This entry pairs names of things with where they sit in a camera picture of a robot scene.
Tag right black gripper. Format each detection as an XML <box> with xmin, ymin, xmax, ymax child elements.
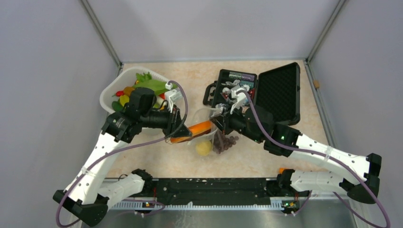
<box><xmin>210</xmin><ymin>101</ymin><xmax>263</xmax><ymax>144</ymax></box>

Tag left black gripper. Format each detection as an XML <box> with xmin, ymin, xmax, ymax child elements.
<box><xmin>141</xmin><ymin>104</ymin><xmax>192</xmax><ymax>138</ymax></box>

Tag dark red grape bunch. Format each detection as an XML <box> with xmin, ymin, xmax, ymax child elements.
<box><xmin>212</xmin><ymin>131</ymin><xmax>239</xmax><ymax>154</ymax></box>

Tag papaya slice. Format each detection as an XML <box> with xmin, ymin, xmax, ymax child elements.
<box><xmin>170</xmin><ymin>121</ymin><xmax>213</xmax><ymax>143</ymax></box>

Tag clear zip top bag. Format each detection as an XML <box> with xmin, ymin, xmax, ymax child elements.
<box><xmin>187</xmin><ymin>108</ymin><xmax>235</xmax><ymax>157</ymax></box>

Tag yellow lemon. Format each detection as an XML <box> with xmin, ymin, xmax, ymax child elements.
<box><xmin>195</xmin><ymin>140</ymin><xmax>212</xmax><ymax>156</ymax></box>

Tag yellow green star fruit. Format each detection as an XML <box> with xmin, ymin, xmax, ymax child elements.
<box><xmin>119</xmin><ymin>95</ymin><xmax>130</xmax><ymax>107</ymax></box>

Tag white plastic basket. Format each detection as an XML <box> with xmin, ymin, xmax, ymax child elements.
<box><xmin>99</xmin><ymin>66</ymin><xmax>177</xmax><ymax>136</ymax></box>

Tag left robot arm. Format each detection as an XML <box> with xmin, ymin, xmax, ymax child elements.
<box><xmin>53</xmin><ymin>81</ymin><xmax>191</xmax><ymax>227</ymax></box>

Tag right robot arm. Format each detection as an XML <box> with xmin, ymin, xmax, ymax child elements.
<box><xmin>210</xmin><ymin>106</ymin><xmax>382</xmax><ymax>204</ymax></box>

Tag poker chips in case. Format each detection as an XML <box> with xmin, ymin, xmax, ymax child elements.
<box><xmin>215</xmin><ymin>69</ymin><xmax>258</xmax><ymax>104</ymax></box>

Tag black carrying case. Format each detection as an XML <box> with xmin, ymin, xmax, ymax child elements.
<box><xmin>202</xmin><ymin>62</ymin><xmax>300</xmax><ymax>125</ymax></box>

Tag green lettuce leaf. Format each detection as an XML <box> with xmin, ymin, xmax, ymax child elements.
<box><xmin>133</xmin><ymin>72</ymin><xmax>168</xmax><ymax>95</ymax></box>

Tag dark green cucumber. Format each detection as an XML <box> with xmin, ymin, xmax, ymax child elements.
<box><xmin>111</xmin><ymin>101</ymin><xmax>124</xmax><ymax>112</ymax></box>

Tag red chili pepper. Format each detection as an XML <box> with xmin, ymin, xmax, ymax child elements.
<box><xmin>115</xmin><ymin>90</ymin><xmax>125</xmax><ymax>97</ymax></box>

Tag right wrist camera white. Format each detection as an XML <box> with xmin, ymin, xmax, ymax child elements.
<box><xmin>230</xmin><ymin>85</ymin><xmax>249</xmax><ymax>114</ymax></box>

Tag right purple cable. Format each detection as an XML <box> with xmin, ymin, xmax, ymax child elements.
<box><xmin>236</xmin><ymin>88</ymin><xmax>392</xmax><ymax>228</ymax></box>

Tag purple cable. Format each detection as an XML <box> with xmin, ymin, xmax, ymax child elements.
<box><xmin>236</xmin><ymin>88</ymin><xmax>392</xmax><ymax>228</ymax></box>
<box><xmin>55</xmin><ymin>80</ymin><xmax>190</xmax><ymax>228</ymax></box>

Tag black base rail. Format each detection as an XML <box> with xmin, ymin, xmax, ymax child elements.
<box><xmin>132</xmin><ymin>178</ymin><xmax>309</xmax><ymax>206</ymax></box>

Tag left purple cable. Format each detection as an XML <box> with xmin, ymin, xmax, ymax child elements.
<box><xmin>55</xmin><ymin>80</ymin><xmax>190</xmax><ymax>228</ymax></box>

